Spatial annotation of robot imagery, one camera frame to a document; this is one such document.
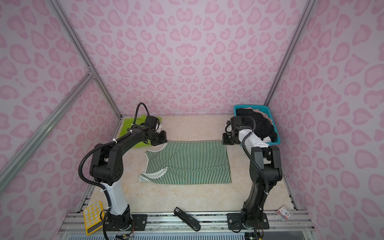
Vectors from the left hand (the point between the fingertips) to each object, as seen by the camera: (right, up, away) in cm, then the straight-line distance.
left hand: (170, 138), depth 95 cm
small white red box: (+59, -35, -21) cm, 72 cm away
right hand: (+34, 0, +1) cm, 34 cm away
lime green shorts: (-36, +11, +19) cm, 42 cm away
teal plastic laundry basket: (+67, +22, +18) cm, 72 cm away
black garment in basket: (+60, +7, +2) cm, 61 cm away
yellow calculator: (-35, -37, -21) cm, 55 cm away
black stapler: (+13, -36, -26) cm, 46 cm away
